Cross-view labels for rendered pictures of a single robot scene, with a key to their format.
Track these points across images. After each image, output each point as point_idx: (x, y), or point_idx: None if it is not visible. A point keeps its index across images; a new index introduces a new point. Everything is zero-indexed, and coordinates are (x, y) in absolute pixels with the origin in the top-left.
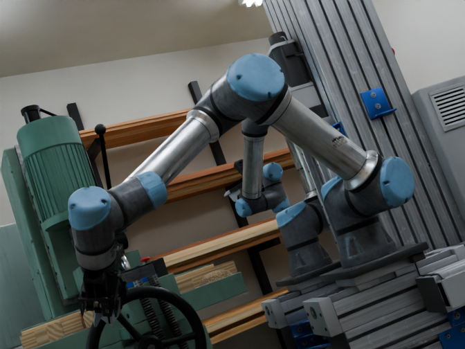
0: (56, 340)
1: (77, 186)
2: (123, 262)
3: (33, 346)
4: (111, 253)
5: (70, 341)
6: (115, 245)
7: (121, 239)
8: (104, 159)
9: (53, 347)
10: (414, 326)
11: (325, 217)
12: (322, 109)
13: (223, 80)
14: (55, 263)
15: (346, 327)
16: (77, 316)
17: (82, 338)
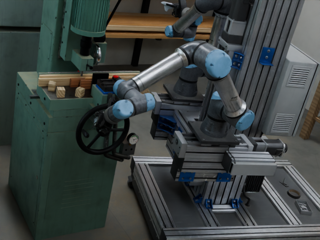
0: (61, 99)
1: (99, 20)
2: (98, 53)
3: (43, 85)
4: None
5: (66, 101)
6: None
7: (102, 38)
8: (117, 3)
9: (58, 102)
10: (212, 166)
11: None
12: (241, 38)
13: (204, 55)
14: (65, 40)
15: (186, 156)
16: (68, 78)
17: (72, 102)
